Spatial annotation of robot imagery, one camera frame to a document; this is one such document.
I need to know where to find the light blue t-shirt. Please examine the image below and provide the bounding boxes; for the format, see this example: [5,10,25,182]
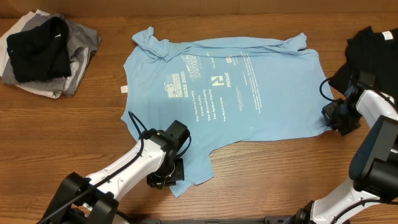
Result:
[122,27,332,197]

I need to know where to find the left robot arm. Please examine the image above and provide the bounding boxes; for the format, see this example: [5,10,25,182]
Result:
[40,123,191,223]

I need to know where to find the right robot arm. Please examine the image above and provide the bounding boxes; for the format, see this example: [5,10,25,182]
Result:
[286,90,397,224]

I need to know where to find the black t-shirt on right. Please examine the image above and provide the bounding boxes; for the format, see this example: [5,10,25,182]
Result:
[329,26,397,101]

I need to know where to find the folded grey garment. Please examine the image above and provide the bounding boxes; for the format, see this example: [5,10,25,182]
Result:
[1,14,101,96]

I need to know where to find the folded black garment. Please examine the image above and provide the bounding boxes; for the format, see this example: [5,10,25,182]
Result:
[7,17,71,83]

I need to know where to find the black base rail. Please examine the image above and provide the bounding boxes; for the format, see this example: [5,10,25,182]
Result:
[131,216,296,224]

